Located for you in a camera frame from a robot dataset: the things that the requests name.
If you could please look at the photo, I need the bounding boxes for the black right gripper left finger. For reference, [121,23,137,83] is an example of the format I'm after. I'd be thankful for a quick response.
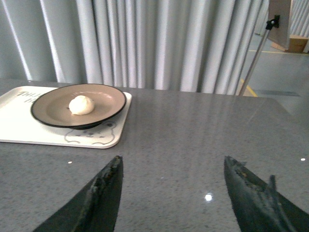
[34,156,123,232]

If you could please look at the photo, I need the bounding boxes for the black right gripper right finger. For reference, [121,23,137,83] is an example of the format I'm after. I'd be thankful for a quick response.
[224,156,309,232]

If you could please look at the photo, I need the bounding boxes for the beige plate with black rim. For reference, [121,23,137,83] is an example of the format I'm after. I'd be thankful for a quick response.
[31,84,127,130]

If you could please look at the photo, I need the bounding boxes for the white steamed bun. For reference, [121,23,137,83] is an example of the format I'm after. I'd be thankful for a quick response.
[69,95,95,115]

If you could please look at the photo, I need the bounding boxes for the white bear-print tray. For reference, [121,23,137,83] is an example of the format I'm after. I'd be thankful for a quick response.
[0,86,132,149]

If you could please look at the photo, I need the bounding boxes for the cardboard box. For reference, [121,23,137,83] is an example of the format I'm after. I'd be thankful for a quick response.
[271,35,309,53]

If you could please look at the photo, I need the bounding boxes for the grey board on stand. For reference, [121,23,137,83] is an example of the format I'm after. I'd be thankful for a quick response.
[268,0,293,49]

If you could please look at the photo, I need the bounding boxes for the grey pleated curtain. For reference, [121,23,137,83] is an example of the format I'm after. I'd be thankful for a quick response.
[0,0,263,95]

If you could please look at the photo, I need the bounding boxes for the metal stand pole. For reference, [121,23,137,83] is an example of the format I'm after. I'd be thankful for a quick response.
[239,15,280,96]

